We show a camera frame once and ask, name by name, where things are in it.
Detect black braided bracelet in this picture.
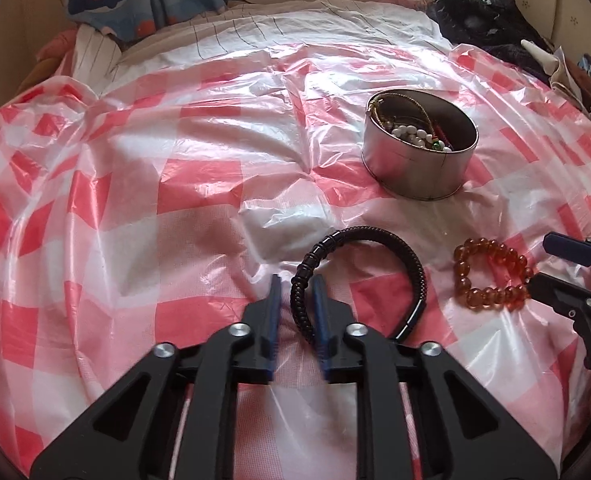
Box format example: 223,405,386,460
290,227,427,343

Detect black clothing pile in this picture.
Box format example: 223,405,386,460
433,0,556,66

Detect red checked plastic sheet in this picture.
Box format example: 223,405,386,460
0,47,591,480

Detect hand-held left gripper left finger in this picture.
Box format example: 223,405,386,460
29,274,283,480

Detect white bead bracelet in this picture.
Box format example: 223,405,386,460
390,125,453,153

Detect round metal tin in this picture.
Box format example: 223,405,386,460
361,88,479,201

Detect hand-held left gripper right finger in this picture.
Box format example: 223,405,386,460
311,276,559,480

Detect red string bracelet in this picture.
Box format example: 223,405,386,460
425,127,456,153

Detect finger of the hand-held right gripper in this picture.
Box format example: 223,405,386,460
543,231,591,267
528,272,591,319

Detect gold bead chain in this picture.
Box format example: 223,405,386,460
369,95,436,133

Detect amber bead bracelet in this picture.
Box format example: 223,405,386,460
453,237,535,311

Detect pink cloth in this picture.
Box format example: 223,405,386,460
35,27,76,61

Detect pile of light clothes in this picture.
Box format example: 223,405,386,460
520,40,591,126

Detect whale print curtain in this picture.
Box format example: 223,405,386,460
68,0,226,41

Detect white striped bedsheet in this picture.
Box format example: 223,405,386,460
70,0,453,96

